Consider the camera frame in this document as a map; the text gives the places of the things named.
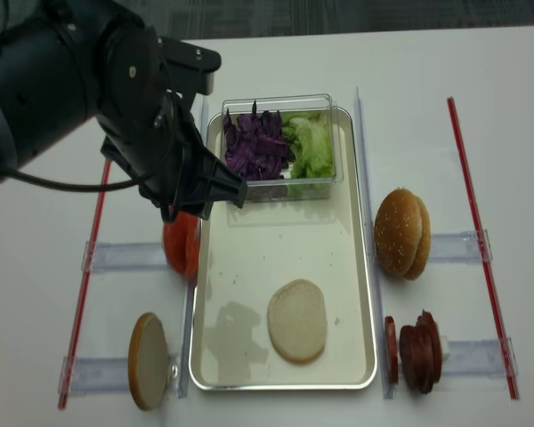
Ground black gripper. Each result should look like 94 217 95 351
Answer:
100 92 247 222

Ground clear plastic food container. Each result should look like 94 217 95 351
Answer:
221 93 342 203

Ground green lettuce pieces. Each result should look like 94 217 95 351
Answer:
281 111 335 200

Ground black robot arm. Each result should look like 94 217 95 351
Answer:
0 1 247 222

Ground rear sesame bun top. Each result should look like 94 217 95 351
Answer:
403 197 431 280

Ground right upper clear crossbar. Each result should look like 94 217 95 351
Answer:
428 230 492 263

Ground right long clear divider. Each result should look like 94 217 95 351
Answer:
353 87 396 399

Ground clear crossbar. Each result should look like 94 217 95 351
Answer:
58 354 187 399
441 338 518 378
428 230 492 263
81 242 167 273

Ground right lower clear crossbar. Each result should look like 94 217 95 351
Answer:
441 338 518 378

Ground front tomato slice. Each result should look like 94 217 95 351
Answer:
163 212 195 276

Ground rear tomato slice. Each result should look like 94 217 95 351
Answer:
184 217 199 280

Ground left red tape strip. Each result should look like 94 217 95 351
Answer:
56 157 113 409

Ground left lower clear crossbar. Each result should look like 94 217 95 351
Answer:
58 354 187 399

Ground thin bun bottom slice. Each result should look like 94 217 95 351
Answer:
267 278 328 364

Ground sesame bun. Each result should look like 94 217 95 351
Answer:
403 197 431 280
374 189 423 277

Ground tomato slice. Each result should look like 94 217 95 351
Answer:
163 212 195 276
184 217 199 280

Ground stacked dark meat slices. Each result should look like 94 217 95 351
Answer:
399 310 443 394

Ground single red sausage slice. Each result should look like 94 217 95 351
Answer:
384 316 399 384

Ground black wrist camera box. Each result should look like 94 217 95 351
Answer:
160 36 222 96

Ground right red tape strip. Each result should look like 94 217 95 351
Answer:
447 97 520 400

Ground left upper clear crossbar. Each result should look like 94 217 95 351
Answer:
81 242 167 273

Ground front sesame bun top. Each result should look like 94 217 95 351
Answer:
374 189 423 277

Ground white metal tray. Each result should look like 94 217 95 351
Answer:
190 109 377 391

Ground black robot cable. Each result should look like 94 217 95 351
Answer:
0 26 192 223

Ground shredded purple cabbage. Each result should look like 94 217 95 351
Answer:
222 103 295 202

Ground red tape strip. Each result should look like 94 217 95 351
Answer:
56 157 113 409
447 97 520 400

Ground large bun bottom half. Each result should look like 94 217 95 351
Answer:
127 312 168 411

